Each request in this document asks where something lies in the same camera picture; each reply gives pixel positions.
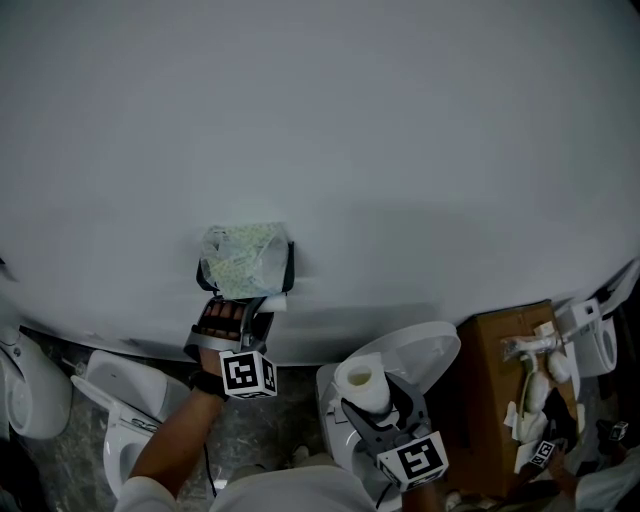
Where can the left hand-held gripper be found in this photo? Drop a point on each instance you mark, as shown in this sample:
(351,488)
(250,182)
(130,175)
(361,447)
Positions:
(245,375)

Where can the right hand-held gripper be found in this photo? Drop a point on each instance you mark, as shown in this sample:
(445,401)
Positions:
(417,460)

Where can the cardboard paper tube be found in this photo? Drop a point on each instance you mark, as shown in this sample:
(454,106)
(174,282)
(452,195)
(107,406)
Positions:
(275,303)

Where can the white toilet paper roll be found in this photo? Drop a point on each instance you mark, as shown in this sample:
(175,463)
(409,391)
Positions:
(365,395)

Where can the person's left forearm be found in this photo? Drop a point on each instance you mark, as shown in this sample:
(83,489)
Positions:
(175,440)

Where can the person's right forearm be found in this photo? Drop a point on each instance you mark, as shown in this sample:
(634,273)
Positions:
(425,500)

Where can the white toilet with wide lid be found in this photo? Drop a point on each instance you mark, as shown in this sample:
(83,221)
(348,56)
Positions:
(425,345)

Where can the white toilet with sticker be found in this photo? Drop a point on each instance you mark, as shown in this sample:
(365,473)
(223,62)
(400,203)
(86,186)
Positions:
(130,390)

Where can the white toilet brush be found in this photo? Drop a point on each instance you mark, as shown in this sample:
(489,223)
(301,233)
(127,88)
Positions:
(80,367)

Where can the white toilet with black label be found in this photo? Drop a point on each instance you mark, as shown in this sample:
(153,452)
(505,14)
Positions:
(595,345)

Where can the person's left hand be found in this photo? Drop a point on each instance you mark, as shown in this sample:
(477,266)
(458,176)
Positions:
(222,317)

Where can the patterned tissue packet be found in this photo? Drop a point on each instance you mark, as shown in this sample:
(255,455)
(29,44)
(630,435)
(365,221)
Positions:
(240,260)

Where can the brown cardboard box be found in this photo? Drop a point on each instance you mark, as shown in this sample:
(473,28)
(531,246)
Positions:
(480,380)

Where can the person's right shoe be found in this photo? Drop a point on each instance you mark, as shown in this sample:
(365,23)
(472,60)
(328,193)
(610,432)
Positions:
(301,456)

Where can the person's white shirt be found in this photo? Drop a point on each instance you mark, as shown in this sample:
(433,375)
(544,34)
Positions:
(290,492)

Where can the white wrapped bundle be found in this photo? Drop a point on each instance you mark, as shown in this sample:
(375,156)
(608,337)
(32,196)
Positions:
(559,367)
(537,395)

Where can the white handheld sprayer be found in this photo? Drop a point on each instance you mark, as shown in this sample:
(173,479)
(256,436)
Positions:
(530,346)

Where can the black plastic bag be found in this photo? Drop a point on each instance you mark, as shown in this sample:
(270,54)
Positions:
(562,415)

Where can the small white box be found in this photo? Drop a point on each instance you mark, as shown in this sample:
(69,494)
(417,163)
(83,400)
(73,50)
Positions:
(545,329)

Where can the black wall paper holder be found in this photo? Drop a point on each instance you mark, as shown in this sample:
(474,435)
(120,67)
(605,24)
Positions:
(290,265)

